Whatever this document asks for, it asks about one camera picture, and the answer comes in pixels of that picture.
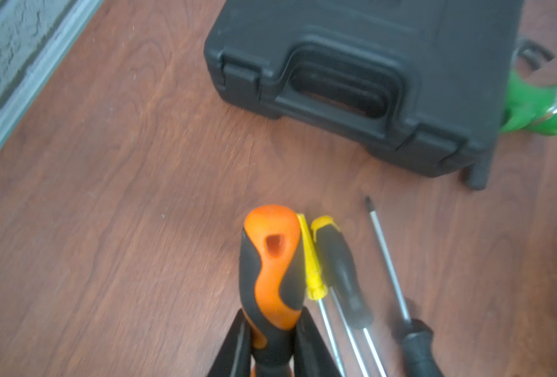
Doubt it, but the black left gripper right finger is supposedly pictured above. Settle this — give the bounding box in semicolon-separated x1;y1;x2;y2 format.
294;307;341;377

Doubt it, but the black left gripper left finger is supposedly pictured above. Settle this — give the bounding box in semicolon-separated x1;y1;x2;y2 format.
207;309;252;377

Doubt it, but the orange black stubby screwdriver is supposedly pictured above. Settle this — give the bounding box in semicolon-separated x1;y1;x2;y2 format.
239;205;306;376

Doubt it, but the green black large screwdriver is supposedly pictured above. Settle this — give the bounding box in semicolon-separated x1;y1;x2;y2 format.
365;196;444;377

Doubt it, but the black yellow-capped screwdriver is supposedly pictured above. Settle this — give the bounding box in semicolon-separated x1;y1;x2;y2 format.
311;215;387;376

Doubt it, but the black plastic tool case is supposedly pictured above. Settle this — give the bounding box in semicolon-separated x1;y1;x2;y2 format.
204;1;523;177

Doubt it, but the yellow transparent handle screwdriver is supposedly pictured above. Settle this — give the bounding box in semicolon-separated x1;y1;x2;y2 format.
297;214;346;376

